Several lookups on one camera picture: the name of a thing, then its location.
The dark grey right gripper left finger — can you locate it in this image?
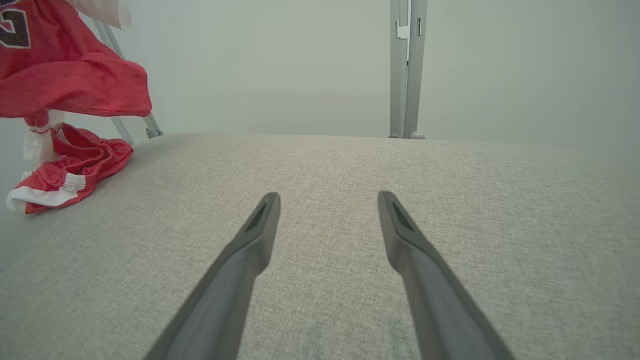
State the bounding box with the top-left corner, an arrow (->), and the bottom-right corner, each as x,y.
144,192 -> 282,360

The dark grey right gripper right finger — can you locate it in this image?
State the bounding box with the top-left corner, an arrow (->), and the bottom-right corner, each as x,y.
378,190 -> 516,360

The red basketball jersey white trim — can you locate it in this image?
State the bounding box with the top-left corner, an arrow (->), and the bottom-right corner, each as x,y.
0,0 -> 153,215

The thin grey metal pole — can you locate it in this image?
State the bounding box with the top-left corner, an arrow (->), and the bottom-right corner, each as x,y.
92,20 -> 165,146

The wide grey double metal pole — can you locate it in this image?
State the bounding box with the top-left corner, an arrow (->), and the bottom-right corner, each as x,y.
389,0 -> 429,140

